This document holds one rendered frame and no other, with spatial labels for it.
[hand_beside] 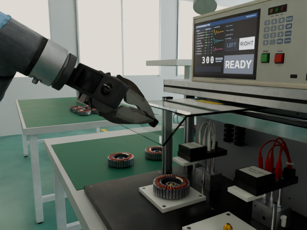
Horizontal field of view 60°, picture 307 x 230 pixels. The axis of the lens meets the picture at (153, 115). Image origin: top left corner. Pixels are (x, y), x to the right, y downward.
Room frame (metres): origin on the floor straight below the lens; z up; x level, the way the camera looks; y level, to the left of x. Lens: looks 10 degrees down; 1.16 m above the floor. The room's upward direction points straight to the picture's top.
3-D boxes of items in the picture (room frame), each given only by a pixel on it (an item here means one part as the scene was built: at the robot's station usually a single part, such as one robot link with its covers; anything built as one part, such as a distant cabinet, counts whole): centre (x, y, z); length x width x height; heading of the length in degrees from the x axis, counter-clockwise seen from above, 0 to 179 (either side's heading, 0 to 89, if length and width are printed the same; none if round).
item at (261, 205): (0.62, -0.30, 0.80); 0.07 x 0.05 x 0.06; 28
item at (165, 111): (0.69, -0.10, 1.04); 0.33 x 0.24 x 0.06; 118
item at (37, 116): (2.84, 0.84, 0.38); 1.85 x 1.10 x 0.75; 28
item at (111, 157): (1.09, 0.14, 0.77); 0.11 x 0.11 x 0.04
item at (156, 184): (0.76, -0.05, 0.80); 0.11 x 0.11 x 0.04
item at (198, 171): (0.83, -0.18, 0.80); 0.07 x 0.05 x 0.06; 28
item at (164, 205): (0.76, -0.05, 0.78); 0.15 x 0.15 x 0.01; 28
